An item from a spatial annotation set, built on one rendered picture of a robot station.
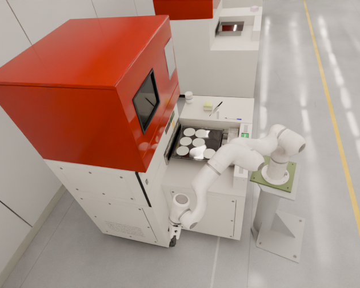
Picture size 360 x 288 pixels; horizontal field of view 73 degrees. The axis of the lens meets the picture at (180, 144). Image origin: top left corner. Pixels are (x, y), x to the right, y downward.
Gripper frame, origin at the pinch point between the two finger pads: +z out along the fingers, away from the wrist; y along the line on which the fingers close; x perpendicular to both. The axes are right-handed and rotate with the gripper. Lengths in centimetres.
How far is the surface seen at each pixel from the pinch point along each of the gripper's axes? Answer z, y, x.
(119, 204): 29, 46, 31
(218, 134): -15, 87, -44
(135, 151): -38, 26, 24
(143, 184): -7.2, 31.8, 16.5
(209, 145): -11, 76, -35
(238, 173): -15, 40, -47
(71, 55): -73, 58, 61
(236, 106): -32, 110, -62
